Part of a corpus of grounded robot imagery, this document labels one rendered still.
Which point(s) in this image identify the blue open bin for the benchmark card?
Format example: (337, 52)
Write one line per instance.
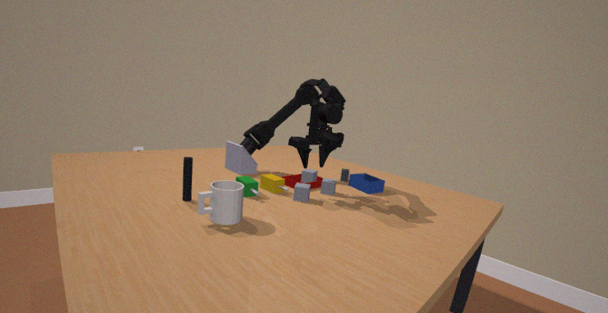
(366, 183)

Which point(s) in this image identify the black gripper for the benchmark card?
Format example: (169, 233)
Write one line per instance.
(303, 144)

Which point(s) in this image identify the grey mug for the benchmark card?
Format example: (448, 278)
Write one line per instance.
(226, 202)

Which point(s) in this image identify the red tray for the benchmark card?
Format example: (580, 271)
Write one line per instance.
(290, 181)

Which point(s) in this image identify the green block with grey pin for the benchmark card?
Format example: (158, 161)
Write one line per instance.
(251, 188)

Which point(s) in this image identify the black cylinder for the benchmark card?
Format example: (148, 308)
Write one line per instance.
(187, 179)

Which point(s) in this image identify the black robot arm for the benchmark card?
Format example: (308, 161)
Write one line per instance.
(329, 112)

